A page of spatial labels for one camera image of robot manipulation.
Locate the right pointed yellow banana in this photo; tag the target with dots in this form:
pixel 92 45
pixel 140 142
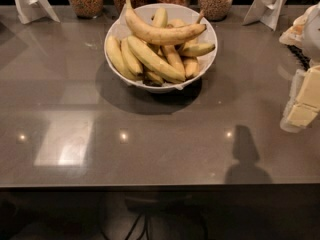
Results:
pixel 196 50

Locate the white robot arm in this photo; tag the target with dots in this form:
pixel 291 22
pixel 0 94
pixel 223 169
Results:
pixel 305 33

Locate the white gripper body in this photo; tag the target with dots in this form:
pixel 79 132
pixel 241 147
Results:
pixel 312 34

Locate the black rubber mat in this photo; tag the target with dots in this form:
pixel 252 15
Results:
pixel 302 59

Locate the short lower right banana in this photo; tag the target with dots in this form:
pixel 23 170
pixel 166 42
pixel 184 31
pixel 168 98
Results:
pixel 191 66

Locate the left white sign stand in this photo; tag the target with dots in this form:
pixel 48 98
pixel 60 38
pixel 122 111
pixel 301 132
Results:
pixel 32 10

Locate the right glass grain jar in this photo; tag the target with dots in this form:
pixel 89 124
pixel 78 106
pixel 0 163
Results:
pixel 215 10

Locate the right white sign stand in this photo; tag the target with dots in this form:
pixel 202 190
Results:
pixel 265 11

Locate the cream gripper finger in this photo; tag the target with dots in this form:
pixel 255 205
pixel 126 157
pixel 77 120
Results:
pixel 297 116
pixel 309 93

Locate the far left yellow banana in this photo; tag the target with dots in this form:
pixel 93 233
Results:
pixel 116 51

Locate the back upright yellow banana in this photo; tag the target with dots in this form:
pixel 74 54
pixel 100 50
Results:
pixel 160 18

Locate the middle yellow banana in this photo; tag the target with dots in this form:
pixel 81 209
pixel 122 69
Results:
pixel 173 58

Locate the curved yellow banana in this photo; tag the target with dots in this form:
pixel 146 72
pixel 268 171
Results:
pixel 160 35

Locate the long diagonal yellow banana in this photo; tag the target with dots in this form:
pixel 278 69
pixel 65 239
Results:
pixel 153 61

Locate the white sign stand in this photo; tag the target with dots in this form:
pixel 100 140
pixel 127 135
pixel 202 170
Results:
pixel 32 10
pixel 265 11

